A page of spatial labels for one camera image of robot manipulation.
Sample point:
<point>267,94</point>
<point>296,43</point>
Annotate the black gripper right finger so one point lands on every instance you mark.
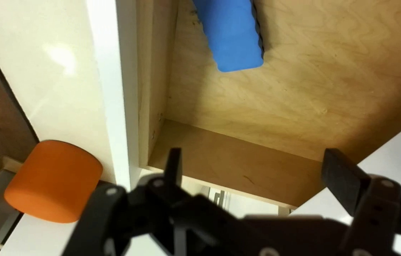
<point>379,208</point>

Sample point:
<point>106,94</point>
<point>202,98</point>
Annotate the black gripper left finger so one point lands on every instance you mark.
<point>129,213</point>

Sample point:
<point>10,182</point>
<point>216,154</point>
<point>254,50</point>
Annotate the blue sponge black scrub pad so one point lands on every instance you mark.
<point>233,37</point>

